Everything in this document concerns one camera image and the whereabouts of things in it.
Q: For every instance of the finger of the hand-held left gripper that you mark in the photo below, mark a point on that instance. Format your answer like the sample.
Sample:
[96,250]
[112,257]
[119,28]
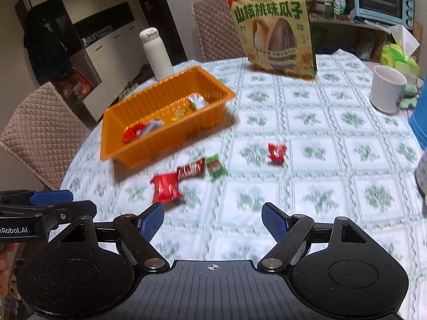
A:
[66,210]
[50,196]

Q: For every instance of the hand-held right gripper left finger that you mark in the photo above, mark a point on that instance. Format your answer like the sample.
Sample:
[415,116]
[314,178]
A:
[151,221]

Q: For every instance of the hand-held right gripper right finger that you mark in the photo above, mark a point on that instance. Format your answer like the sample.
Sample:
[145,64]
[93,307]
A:
[274,221]

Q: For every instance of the orange plastic tray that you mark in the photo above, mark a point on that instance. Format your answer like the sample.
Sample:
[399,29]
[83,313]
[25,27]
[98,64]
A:
[160,140]

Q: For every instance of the red patterned candy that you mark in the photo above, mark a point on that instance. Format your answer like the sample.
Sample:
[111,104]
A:
[132,132]

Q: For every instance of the person's left hand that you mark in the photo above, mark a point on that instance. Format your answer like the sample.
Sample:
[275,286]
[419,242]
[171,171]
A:
[6,266]

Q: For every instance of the large red snack packet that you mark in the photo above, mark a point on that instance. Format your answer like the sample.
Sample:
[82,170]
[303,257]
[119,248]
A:
[166,188]

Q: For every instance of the beige quilted chair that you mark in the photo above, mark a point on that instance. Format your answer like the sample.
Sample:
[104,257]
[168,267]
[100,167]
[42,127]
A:
[36,133]

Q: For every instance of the dark red chocolate bar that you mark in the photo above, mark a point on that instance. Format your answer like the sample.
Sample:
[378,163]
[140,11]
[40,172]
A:
[191,170]

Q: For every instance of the small red candy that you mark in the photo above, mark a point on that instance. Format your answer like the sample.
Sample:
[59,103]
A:
[277,153]

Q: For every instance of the yellow green snack packet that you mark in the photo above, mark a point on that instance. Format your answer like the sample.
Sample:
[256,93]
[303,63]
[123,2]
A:
[177,114]

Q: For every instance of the red gift bag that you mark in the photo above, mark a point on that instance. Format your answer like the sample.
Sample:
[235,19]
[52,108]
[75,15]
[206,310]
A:
[75,83]

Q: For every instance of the white green snack packet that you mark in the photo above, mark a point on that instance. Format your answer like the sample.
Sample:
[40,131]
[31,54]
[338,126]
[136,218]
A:
[199,102]

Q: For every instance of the black hanging jacket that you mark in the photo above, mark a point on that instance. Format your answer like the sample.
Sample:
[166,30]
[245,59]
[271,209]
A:
[46,46]

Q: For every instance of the grey cloth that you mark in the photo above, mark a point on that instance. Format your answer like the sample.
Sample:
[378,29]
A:
[422,180]

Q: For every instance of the black and white cabinet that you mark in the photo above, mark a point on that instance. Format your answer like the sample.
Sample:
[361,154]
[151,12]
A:
[106,50]

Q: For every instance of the white thermos bottle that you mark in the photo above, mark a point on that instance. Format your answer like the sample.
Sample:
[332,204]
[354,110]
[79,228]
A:
[156,56]

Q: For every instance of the white cup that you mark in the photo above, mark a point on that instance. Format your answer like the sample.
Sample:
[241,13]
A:
[387,90]

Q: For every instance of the blue container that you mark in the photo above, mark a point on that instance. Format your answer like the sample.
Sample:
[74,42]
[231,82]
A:
[419,116]

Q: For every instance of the green sunflower seed bag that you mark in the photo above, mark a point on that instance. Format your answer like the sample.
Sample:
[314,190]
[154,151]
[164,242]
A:
[273,30]

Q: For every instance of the wooden side table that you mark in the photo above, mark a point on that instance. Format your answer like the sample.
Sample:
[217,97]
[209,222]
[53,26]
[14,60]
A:
[347,36]

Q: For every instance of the quilted chair back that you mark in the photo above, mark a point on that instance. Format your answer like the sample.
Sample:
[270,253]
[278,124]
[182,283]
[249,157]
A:
[216,30]

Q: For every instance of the green tissue box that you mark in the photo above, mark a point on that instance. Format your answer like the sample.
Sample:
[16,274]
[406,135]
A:
[400,53]

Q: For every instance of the dark door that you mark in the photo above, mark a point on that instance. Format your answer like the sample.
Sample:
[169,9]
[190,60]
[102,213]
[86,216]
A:
[160,6]

